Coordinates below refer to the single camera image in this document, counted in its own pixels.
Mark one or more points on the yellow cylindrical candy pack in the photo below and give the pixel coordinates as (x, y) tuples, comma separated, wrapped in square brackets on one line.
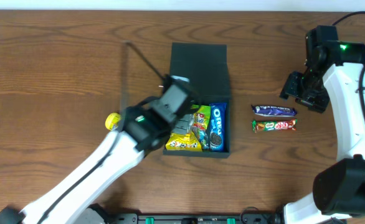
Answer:
[(112, 121)]

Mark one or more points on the blue Oreo cookie pack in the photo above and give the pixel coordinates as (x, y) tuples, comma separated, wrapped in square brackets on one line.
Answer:
[(217, 130)]

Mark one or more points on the purple Dairy Milk bar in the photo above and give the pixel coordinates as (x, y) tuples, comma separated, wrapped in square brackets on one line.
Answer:
[(273, 111)]

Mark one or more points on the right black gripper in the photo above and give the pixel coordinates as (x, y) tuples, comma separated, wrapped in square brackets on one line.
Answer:
[(299, 95)]

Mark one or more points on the dark green hinged box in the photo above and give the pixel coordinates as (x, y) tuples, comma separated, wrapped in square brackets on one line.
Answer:
[(205, 66)]

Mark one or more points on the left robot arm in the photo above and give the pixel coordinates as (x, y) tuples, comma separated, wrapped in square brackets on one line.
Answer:
[(136, 132)]

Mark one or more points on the Haribo gummy worms bag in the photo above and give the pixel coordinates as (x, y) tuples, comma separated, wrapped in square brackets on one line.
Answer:
[(200, 125)]

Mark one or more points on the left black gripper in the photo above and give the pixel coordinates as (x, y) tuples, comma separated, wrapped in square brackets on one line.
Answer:
[(187, 123)]

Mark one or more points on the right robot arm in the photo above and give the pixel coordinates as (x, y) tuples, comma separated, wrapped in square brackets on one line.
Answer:
[(335, 76)]

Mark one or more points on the yellow snack bag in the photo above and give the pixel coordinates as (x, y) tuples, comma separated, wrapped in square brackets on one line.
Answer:
[(183, 142)]

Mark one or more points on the green red KitKat bar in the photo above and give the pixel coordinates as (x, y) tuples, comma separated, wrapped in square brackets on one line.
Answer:
[(259, 126)]

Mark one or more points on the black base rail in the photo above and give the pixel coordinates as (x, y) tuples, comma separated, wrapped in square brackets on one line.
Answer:
[(246, 218)]

